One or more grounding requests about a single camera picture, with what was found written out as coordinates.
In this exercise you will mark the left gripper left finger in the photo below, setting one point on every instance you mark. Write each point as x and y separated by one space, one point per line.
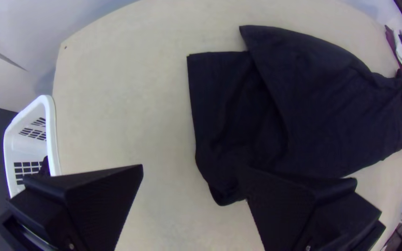
82 205

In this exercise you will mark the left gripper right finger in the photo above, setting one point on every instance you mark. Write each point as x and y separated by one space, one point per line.
302 216

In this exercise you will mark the black t-shirt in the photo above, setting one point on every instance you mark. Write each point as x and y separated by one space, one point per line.
291 104

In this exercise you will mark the white laundry basket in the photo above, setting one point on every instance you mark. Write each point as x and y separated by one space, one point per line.
26 146

